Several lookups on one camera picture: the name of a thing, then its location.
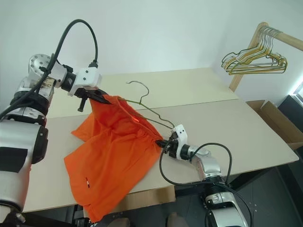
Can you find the olive green wire hanger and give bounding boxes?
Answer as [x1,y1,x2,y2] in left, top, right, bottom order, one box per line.
[119,80,177,132]

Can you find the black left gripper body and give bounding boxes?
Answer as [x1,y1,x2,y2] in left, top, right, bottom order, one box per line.
[75,87,100,112]

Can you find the orange shorts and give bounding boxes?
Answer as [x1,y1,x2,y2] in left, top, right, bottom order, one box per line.
[63,94,164,223]

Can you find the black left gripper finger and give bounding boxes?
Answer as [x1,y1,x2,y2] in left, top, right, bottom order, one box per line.
[95,88,113,105]
[89,93,112,106]

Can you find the open cardboard box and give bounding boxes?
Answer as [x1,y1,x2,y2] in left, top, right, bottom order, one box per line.
[246,99,303,151]

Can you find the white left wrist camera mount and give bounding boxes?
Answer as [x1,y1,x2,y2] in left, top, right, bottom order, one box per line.
[67,67,103,96]

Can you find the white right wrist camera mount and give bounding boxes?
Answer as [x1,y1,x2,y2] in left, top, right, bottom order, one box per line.
[169,123,189,159]

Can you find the brown cardboard panel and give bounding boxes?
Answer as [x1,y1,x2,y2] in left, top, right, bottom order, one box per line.
[125,186,177,211]

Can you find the bunch of wire hangers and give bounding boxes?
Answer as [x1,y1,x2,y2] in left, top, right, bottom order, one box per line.
[226,26,289,76]

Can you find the light wooden clothes rack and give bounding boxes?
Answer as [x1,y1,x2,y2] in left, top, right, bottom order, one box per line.
[228,21,303,93]

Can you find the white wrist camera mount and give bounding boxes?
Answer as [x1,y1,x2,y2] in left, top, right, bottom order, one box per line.
[67,67,103,96]
[169,123,189,159]

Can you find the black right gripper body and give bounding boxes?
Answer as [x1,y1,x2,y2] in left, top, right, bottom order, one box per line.
[165,131,180,155]

